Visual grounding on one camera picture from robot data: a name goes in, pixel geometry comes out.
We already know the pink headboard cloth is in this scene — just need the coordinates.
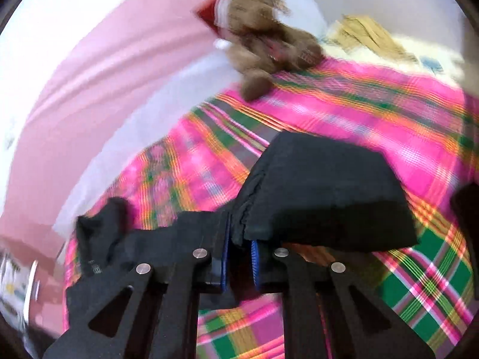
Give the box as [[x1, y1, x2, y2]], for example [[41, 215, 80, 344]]
[[1, 0, 237, 266]]

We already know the brown teddy bear santa hat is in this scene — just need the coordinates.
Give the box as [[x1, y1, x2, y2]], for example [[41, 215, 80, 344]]
[[195, 0, 324, 102]]

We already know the yellow crumpled cloth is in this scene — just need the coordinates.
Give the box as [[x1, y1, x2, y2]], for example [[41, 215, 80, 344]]
[[323, 15, 418, 63]]

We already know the pineapple print cloth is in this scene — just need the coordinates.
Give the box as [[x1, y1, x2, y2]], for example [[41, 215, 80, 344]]
[[0, 249, 38, 332]]

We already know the black puffer jacket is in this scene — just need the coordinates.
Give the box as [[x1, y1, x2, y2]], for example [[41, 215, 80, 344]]
[[65, 130, 420, 330]]

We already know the pink plaid bed cover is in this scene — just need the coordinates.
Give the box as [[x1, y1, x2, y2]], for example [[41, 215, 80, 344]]
[[47, 59, 478, 358]]

